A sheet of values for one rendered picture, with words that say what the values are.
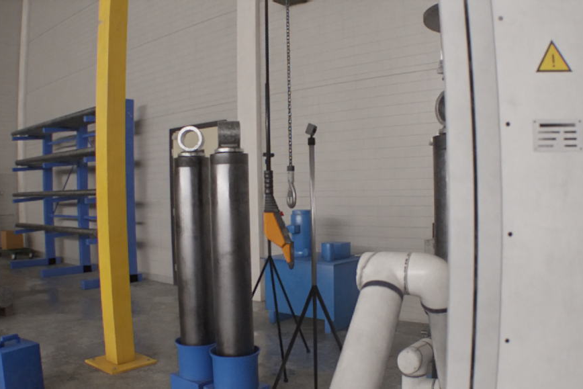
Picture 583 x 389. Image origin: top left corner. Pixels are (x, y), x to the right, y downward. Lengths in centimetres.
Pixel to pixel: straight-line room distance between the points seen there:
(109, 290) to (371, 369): 285
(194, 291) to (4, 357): 125
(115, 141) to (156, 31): 420
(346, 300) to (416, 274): 335
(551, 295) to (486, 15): 44
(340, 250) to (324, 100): 163
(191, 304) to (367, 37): 327
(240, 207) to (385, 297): 157
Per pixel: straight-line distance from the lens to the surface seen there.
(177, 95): 723
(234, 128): 285
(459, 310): 82
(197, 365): 318
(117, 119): 388
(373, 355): 128
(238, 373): 294
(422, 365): 184
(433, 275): 140
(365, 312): 134
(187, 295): 310
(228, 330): 290
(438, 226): 209
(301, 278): 474
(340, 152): 531
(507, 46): 84
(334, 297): 456
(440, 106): 218
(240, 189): 280
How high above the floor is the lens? 127
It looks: 1 degrees down
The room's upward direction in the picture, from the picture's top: 1 degrees counter-clockwise
